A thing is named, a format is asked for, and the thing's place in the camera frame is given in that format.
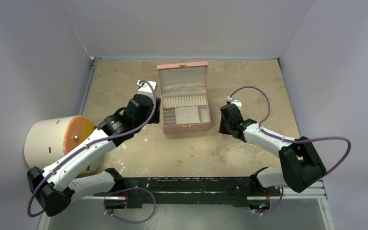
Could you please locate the pink jewelry box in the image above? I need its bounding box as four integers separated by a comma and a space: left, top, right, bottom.
157, 61, 211, 134

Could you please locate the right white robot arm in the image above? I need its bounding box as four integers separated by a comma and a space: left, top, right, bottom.
219, 103, 326, 195

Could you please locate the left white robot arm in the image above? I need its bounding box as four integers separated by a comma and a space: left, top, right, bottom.
27, 94, 161, 217

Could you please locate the white cylinder orange lid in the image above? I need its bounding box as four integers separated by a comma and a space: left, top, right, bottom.
24, 115, 95, 169

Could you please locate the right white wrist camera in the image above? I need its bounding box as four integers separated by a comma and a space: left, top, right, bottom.
227, 97, 242, 110

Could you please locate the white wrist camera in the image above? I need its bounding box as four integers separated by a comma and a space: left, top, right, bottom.
137, 80, 157, 97
227, 97, 242, 110

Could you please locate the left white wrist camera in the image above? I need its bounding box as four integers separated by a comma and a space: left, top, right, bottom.
137, 80, 157, 97

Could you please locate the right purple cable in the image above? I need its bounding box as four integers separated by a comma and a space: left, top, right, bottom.
228, 86, 352, 177

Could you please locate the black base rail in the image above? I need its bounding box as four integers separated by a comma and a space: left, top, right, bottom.
98, 169, 281, 209

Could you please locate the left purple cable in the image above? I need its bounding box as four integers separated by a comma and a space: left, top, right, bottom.
27, 80, 158, 219

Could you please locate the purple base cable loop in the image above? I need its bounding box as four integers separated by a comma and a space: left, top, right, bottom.
103, 187, 157, 225

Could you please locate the aluminium rail frame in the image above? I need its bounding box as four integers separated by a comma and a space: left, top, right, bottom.
283, 179, 327, 199

